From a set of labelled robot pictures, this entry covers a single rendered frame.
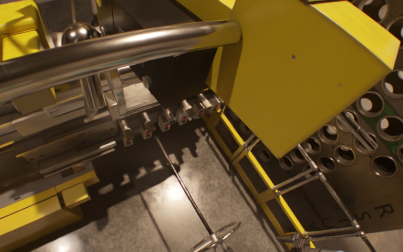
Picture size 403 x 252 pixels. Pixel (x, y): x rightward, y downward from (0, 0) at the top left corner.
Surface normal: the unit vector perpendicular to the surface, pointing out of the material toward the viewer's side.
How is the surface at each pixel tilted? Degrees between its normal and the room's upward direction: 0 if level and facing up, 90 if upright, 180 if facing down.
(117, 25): 90
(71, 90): 50
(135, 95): 0
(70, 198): 0
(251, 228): 0
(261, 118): 90
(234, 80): 90
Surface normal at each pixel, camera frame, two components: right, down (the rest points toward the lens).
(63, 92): 0.54, 0.27
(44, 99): 0.51, 0.79
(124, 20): -0.74, 0.46
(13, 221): 0.22, -0.51
